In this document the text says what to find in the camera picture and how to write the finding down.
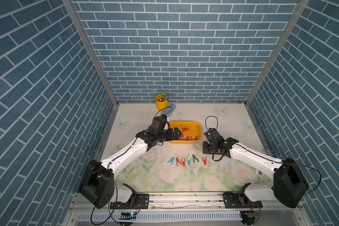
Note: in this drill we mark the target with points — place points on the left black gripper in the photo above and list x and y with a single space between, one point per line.
170 137

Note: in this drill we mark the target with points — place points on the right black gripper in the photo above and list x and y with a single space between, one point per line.
204 148

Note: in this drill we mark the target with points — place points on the yellow storage box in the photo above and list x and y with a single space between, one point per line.
180 124

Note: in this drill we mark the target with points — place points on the teal clothespin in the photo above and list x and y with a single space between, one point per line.
171 161
195 159

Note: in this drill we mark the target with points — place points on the light blue clothespin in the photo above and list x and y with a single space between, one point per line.
189 160

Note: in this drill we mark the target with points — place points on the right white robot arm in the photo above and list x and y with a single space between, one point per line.
287 182

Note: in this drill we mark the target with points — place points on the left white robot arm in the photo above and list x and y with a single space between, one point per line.
98 182

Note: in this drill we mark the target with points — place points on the grey glasses case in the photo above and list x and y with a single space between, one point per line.
169 109

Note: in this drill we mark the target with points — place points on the yellow pen cup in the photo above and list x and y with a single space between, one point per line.
161 102

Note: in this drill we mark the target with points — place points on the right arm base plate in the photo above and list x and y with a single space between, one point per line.
243 200

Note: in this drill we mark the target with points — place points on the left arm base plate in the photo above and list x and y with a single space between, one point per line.
139 201

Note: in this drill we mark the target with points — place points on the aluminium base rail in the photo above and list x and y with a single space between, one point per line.
186 209

